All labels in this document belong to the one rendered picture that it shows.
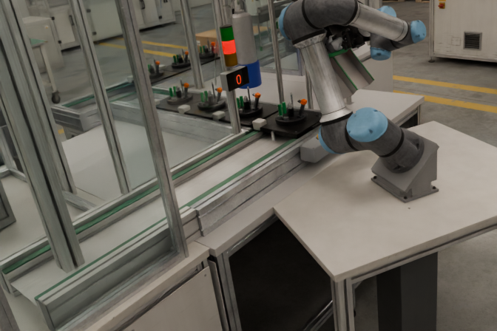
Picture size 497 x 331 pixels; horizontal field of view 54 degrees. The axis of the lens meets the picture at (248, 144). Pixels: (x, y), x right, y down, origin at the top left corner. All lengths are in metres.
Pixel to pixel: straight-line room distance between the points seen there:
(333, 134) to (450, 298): 1.26
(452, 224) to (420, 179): 0.19
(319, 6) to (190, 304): 1.00
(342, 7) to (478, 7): 4.48
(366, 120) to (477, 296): 1.35
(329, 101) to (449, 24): 4.62
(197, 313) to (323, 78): 0.86
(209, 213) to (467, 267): 1.63
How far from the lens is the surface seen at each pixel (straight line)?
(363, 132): 1.57
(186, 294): 1.57
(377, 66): 3.74
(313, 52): 1.66
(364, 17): 1.68
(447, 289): 2.71
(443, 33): 6.27
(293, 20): 1.66
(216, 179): 1.83
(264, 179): 1.77
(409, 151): 1.66
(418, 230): 1.57
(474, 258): 2.92
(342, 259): 1.45
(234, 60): 1.96
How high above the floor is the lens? 1.74
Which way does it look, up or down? 23 degrees down
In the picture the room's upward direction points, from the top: 9 degrees counter-clockwise
